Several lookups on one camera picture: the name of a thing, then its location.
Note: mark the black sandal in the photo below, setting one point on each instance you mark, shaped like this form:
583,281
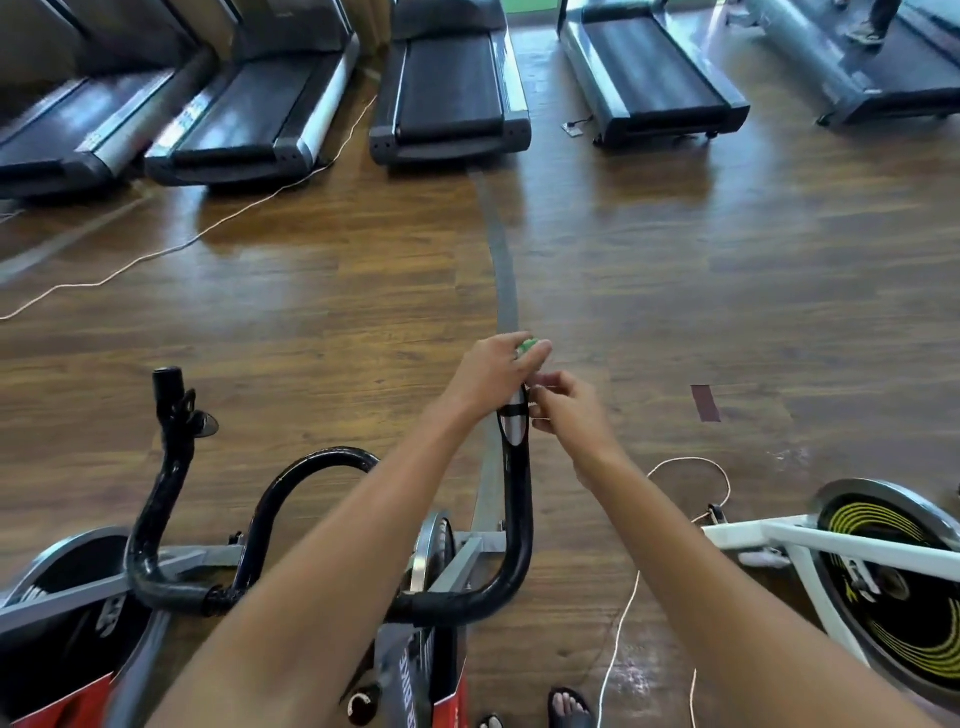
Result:
489,720
570,705

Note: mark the white bike with yellow flywheel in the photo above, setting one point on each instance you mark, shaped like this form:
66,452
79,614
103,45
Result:
870,548

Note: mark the small grey floor plug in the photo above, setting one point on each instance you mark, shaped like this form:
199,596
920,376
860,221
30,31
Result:
575,128

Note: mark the person's left forearm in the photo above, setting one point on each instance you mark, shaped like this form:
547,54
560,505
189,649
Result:
315,585

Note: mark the person's left hand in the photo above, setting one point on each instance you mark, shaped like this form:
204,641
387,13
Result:
495,375

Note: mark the person's right forearm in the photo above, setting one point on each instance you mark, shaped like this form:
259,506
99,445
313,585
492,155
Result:
735,600

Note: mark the person's right hand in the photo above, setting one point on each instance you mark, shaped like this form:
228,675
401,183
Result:
578,420

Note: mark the green checkered cleaning cloth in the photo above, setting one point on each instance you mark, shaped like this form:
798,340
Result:
525,347

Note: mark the brown tape patch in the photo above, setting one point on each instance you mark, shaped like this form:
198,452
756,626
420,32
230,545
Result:
705,402

